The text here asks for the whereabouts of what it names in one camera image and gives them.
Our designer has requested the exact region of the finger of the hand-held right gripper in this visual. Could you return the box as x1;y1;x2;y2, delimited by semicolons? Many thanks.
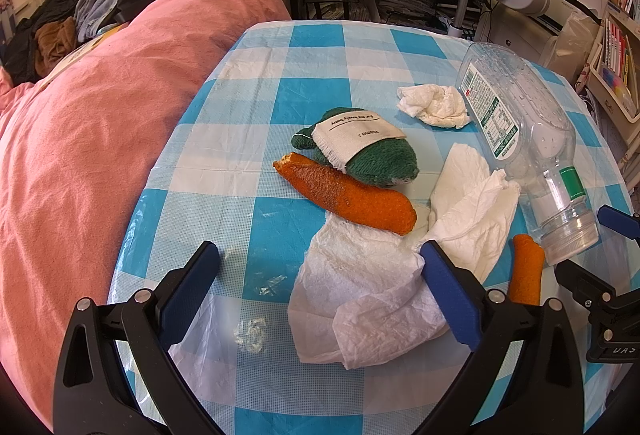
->
555;259;623;313
597;205;640;242

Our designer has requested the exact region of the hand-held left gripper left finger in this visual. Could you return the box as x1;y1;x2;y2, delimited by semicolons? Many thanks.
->
52;241;221;435

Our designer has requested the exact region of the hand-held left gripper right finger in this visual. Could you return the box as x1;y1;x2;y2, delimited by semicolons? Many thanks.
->
419;240;586;435

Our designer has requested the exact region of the short orange knitted carrot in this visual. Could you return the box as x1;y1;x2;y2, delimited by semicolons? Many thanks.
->
509;234;546;307

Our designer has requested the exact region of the large white paper sheet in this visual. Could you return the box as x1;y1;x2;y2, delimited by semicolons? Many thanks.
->
287;210;453;370

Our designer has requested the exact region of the clear plastic bottle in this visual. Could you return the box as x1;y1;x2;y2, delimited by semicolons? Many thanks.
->
457;42;601;266

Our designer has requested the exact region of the folded white tissue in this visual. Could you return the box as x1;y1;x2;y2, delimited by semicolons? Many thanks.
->
427;142;522;283

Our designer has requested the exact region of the white bookshelf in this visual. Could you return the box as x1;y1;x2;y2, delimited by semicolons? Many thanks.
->
585;0;640;126

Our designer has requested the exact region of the long orange knitted carrot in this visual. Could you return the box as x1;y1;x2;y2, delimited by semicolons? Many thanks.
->
272;152;417;236

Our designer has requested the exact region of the green knitted toy white label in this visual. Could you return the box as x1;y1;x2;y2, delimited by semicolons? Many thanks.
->
292;107;420;188

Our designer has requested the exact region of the pink blanket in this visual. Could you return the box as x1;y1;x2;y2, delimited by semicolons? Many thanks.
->
0;0;291;431

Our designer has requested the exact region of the row of upright books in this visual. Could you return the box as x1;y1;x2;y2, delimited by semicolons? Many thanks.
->
602;12;640;90

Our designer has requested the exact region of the clear plastic bag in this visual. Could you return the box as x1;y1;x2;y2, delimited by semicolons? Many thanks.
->
537;12;601;76

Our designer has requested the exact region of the crumpled white tissue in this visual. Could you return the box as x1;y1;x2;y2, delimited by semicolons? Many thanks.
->
396;84;472;130

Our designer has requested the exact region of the blue white checkered tablecloth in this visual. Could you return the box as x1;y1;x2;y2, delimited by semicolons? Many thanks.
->
107;21;636;435

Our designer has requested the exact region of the white cabinet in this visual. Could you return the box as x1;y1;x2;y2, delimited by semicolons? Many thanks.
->
480;0;561;60

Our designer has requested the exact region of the yellow book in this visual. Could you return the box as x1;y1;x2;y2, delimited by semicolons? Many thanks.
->
42;22;128;80

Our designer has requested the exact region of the brown garment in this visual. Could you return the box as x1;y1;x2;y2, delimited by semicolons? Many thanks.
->
34;17;78;76

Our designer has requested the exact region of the pile of clothes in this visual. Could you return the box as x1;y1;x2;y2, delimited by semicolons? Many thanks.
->
10;0;103;83

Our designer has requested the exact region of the blue denim clothing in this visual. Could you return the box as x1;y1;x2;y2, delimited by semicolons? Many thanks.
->
75;0;143;43

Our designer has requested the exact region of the stack of magazines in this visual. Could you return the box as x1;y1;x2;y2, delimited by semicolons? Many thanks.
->
307;0;368;20

